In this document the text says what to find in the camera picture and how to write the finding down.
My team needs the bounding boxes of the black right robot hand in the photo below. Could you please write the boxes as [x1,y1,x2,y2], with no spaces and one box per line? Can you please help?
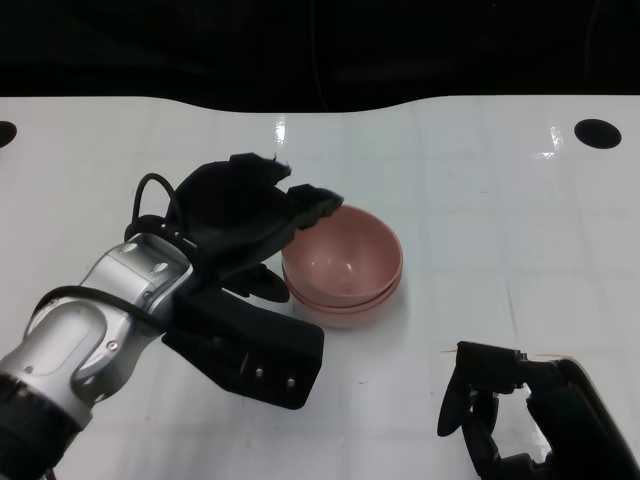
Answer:
[437,340,640,480]

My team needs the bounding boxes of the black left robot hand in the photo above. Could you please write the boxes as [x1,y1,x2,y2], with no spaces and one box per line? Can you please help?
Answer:
[169,152,346,303]

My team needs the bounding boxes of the pink plastic bowl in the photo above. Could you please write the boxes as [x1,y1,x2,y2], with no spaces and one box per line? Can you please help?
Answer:
[282,264,404,310]
[281,204,405,302]
[288,282,402,330]

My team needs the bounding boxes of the black backdrop cloth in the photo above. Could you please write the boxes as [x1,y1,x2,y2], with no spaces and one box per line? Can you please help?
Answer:
[0,0,640,114]

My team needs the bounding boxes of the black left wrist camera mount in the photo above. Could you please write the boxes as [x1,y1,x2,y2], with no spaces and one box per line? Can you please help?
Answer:
[160,279,326,412]

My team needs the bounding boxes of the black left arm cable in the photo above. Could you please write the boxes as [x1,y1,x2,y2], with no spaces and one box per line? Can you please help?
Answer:
[39,172,182,332]

